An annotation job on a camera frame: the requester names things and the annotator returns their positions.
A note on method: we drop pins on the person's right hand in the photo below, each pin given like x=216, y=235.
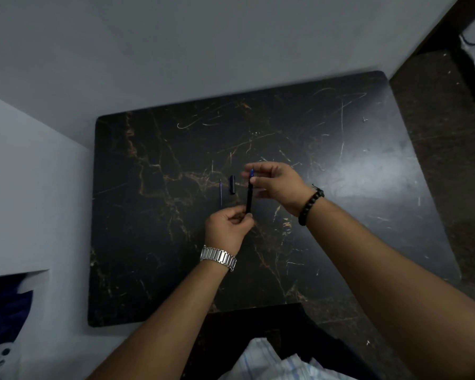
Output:
x=282, y=185

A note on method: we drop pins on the person's left hand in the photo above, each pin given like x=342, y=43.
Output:
x=221, y=231

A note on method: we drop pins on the person's left thumb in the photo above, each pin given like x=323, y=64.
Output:
x=247, y=223

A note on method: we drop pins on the person's right thumb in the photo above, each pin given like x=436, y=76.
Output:
x=255, y=178

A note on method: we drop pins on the black pen barrel blue tip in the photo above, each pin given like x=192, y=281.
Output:
x=249, y=195

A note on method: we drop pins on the person's left forearm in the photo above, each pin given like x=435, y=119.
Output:
x=158, y=328

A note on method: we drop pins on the person's right forearm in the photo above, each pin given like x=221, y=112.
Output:
x=388, y=288

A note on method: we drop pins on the dark blue pen cap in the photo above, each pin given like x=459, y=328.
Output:
x=232, y=184

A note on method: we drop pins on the thin blue pen refill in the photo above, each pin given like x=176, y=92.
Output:
x=221, y=192

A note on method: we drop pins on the silver metal wristwatch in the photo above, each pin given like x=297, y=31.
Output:
x=218, y=257

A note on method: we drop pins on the white checked shirt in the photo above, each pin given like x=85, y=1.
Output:
x=277, y=366

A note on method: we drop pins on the blue and white box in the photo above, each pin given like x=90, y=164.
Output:
x=8, y=324

